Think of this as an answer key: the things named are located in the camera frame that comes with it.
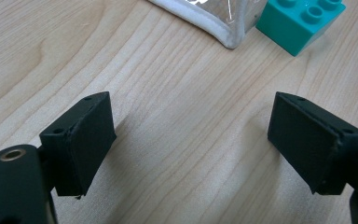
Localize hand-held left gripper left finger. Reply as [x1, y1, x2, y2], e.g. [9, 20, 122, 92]
[39, 91, 117, 198]

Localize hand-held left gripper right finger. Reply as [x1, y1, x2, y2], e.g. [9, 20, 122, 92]
[267, 91, 358, 196]

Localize green toy block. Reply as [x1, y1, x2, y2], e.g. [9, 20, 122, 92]
[255, 0, 347, 58]

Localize transparent bag with white trim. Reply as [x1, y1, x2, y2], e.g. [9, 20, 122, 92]
[147, 0, 269, 50]

